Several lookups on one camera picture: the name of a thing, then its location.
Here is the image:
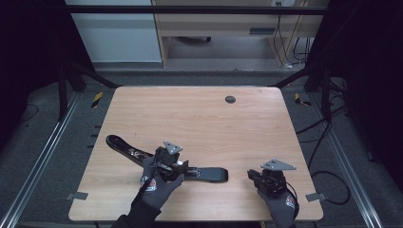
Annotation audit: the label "dark object under desk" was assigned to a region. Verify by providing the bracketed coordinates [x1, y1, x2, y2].
[175, 35, 212, 45]

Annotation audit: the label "cables under desk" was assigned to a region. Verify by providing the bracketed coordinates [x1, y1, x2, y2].
[273, 2, 312, 69]

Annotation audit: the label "black metal frame strut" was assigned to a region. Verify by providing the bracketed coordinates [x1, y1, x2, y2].
[273, 61, 333, 123]
[56, 60, 124, 122]

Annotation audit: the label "grey tape piece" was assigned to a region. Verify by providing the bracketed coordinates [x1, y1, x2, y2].
[305, 192, 327, 202]
[65, 191, 89, 201]

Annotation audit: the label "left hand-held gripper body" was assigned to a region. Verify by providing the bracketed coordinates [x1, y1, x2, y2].
[153, 140, 184, 183]

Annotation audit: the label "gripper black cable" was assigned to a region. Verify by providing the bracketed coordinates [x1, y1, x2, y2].
[285, 180, 301, 220]
[132, 162, 160, 205]

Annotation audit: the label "thin black floor cable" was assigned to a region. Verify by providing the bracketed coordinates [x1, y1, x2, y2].
[18, 104, 40, 124]

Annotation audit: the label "black floor cable loop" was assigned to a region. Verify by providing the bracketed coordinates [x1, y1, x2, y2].
[309, 170, 352, 206]

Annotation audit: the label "white cabinet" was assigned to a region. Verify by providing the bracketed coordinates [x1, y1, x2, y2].
[65, 0, 163, 64]

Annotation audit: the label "black curtain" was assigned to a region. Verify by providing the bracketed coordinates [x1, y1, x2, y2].
[0, 0, 97, 153]
[304, 0, 403, 191]

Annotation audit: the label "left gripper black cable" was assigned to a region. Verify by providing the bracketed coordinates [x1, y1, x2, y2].
[132, 162, 160, 205]

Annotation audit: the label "aluminium floor rail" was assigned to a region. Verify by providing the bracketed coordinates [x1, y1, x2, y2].
[0, 91, 82, 228]
[308, 93, 385, 228]

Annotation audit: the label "black stapler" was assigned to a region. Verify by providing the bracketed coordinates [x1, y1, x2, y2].
[105, 134, 230, 184]

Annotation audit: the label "black floor cable bundle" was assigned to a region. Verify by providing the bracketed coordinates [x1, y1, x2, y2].
[295, 77, 349, 170]

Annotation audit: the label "black horizontal frame bar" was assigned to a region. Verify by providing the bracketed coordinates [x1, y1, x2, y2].
[65, 4, 329, 15]

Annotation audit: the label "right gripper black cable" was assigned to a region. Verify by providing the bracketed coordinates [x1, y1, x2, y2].
[285, 180, 301, 220]

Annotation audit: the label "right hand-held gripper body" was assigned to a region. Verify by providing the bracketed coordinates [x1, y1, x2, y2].
[252, 158, 298, 198]

